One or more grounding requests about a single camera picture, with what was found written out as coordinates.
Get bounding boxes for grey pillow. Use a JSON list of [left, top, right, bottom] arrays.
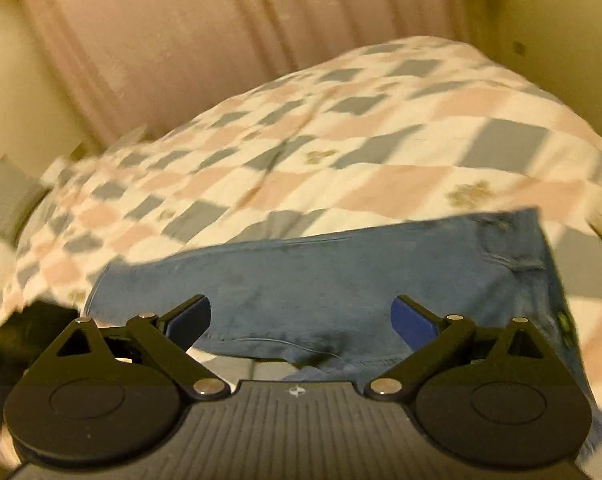
[[0, 156, 51, 247]]

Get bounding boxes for checkered pink grey quilt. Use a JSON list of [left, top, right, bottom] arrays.
[[0, 37, 602, 408]]

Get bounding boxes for blue denim jeans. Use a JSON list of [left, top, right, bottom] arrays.
[[83, 206, 602, 461]]

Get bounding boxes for black garment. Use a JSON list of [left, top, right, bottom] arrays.
[[0, 300, 79, 376]]

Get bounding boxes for pink curtain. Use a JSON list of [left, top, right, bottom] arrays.
[[20, 0, 470, 146]]

